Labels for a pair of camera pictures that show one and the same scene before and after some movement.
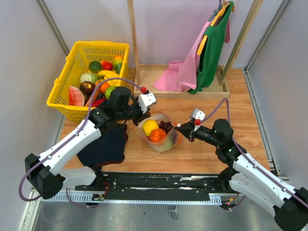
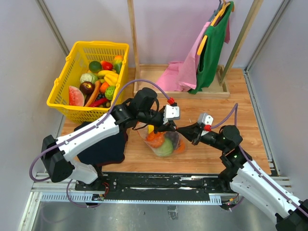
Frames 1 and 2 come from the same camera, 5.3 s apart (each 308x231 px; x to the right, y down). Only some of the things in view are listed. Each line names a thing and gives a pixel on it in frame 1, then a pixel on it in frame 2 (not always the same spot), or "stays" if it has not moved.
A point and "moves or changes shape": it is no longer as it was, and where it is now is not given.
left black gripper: (142, 117) -> (170, 126)
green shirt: (211, 53) stays
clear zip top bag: (160, 132) moves or changes shape
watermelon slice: (76, 97) stays
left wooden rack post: (130, 3) stays
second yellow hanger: (224, 7) stays
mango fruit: (118, 63) stays
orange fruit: (180, 139) -> (181, 147)
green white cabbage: (88, 77) stays
